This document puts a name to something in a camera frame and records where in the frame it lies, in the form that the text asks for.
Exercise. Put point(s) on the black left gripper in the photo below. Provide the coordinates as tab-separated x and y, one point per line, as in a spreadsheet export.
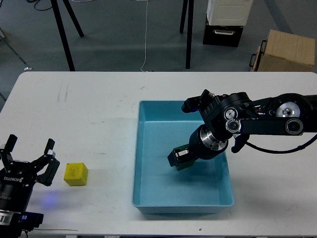
18	178

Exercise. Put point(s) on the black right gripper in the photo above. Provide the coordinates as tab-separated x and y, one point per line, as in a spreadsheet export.
202	145

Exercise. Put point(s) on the green cube block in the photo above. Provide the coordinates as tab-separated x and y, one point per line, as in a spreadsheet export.
183	157

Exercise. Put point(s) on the yellow cube block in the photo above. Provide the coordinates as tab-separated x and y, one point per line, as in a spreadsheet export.
76	174

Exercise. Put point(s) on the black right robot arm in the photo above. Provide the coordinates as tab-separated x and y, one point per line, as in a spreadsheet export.
237	116

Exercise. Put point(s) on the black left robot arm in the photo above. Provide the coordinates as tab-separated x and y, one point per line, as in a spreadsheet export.
12	224

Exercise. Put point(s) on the wooden plywood box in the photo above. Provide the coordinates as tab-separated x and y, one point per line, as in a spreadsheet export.
284	52

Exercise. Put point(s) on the light blue plastic bin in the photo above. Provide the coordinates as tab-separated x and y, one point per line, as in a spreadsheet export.
204	187

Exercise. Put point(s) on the black right table legs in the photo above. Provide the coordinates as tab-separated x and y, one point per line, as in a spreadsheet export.
187	14

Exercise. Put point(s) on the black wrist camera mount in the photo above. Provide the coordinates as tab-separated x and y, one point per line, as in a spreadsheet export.
194	104

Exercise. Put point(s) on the black crate with handle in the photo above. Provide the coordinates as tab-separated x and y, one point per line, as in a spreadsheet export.
227	36

